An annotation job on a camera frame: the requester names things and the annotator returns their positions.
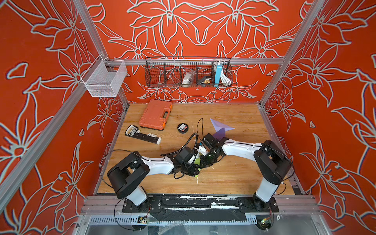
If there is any lime green square paper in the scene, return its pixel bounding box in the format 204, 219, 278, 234
193, 157, 201, 178

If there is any light lavender square paper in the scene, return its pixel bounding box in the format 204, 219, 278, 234
210, 118, 235, 132

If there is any dark purple square paper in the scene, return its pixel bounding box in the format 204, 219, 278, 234
212, 128, 225, 141

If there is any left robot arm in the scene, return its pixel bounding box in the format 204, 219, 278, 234
107, 151, 200, 207

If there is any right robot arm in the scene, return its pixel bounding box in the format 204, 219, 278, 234
197, 138, 293, 212

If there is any black round disc with label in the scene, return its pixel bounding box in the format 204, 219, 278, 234
177, 123, 189, 134

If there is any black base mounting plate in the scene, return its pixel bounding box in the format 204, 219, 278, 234
122, 194, 280, 213

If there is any orange plastic tool case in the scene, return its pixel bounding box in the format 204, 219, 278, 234
139, 99, 172, 131

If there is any black item in basket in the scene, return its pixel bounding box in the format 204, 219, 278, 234
197, 76, 212, 85

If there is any silver packet in basket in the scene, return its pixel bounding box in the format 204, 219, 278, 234
182, 71, 195, 88

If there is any light blue box in basket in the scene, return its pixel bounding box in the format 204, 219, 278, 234
214, 64, 222, 87

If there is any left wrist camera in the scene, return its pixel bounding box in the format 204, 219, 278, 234
175, 147, 195, 164

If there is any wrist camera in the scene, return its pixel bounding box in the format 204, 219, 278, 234
175, 147, 195, 164
198, 134, 219, 157

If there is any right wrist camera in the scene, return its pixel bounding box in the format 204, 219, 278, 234
198, 134, 219, 157

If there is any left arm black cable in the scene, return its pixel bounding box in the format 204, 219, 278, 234
160, 133, 199, 157

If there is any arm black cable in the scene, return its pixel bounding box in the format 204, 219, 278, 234
196, 118, 205, 142
160, 133, 199, 157

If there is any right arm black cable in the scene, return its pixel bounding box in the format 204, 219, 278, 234
196, 118, 205, 142

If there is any white slotted cable duct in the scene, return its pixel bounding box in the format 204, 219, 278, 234
89, 215, 258, 226

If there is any black wire wall basket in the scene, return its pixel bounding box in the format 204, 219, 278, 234
145, 56, 233, 88

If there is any clear plastic wall bin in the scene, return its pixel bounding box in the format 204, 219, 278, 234
82, 60, 127, 98

